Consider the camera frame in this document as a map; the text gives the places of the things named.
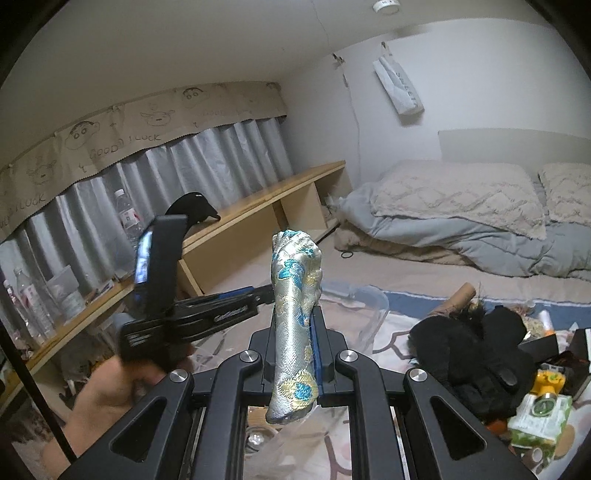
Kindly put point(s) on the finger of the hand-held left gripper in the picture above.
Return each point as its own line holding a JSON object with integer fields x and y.
{"x": 221, "y": 318}
{"x": 231, "y": 295}

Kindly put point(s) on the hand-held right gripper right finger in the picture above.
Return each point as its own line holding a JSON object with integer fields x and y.
{"x": 317, "y": 341}

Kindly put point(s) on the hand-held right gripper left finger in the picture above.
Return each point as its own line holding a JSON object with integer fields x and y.
{"x": 240, "y": 369}

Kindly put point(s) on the silver brocade pouch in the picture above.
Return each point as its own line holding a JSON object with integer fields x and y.
{"x": 291, "y": 323}

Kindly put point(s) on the clear plastic box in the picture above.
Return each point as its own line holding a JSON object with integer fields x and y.
{"x": 364, "y": 314}

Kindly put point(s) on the person's left forearm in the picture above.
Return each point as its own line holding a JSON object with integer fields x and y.
{"x": 83, "y": 434}

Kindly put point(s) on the person's left hand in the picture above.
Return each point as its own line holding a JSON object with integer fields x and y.
{"x": 129, "y": 387}

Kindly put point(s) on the clear water bottle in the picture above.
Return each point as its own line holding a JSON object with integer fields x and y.
{"x": 127, "y": 217}
{"x": 14, "y": 314}
{"x": 32, "y": 300}

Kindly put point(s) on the black curved object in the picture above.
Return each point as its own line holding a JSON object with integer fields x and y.
{"x": 191, "y": 205}

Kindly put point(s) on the clear plastic cup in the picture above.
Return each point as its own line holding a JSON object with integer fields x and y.
{"x": 67, "y": 293}

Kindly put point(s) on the long wooden shelf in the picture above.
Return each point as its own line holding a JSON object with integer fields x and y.
{"x": 258, "y": 198}

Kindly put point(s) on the beige mattress pad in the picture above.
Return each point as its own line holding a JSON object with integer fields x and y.
{"x": 369, "y": 244}

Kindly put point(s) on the black furry clothing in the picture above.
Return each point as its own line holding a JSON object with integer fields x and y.
{"x": 461, "y": 350}

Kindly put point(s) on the cardboard tube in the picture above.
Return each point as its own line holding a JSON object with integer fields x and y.
{"x": 461, "y": 295}

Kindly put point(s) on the beige cartoon curtain valance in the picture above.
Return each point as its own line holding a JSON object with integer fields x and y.
{"x": 115, "y": 134}

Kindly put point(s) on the thin black rod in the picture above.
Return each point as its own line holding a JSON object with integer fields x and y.
{"x": 32, "y": 383}

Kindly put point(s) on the grey duvet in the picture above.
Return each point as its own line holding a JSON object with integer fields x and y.
{"x": 485, "y": 244}

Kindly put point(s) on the large beige pillow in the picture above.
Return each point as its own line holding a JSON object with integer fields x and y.
{"x": 452, "y": 194}

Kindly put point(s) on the small black box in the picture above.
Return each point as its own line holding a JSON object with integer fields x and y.
{"x": 540, "y": 348}

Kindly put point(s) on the white bottle orange cap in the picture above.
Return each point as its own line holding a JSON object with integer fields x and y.
{"x": 545, "y": 323}

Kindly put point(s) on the green dotted wipes packet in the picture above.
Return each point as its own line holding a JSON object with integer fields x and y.
{"x": 540, "y": 417}

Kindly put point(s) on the black and white box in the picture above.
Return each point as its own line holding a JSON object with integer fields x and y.
{"x": 579, "y": 364}

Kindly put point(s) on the white hanging bag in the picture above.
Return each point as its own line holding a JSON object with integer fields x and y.
{"x": 399, "y": 83}

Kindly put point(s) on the small beige pillow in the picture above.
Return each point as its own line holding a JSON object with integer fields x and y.
{"x": 568, "y": 194}

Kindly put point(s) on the round ceiling detector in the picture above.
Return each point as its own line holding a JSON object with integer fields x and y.
{"x": 387, "y": 5}

